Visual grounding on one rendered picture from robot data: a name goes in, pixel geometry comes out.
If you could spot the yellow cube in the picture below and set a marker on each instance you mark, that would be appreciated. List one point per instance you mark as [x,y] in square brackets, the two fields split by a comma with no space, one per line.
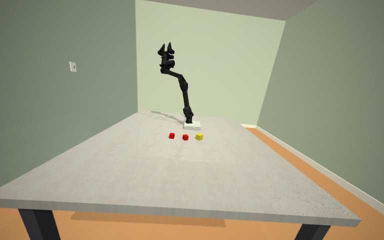
[199,136]

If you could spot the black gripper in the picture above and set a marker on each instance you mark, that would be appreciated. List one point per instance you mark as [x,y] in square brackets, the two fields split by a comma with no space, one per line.
[165,54]

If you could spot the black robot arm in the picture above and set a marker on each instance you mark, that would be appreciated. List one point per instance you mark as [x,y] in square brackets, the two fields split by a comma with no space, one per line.
[165,69]

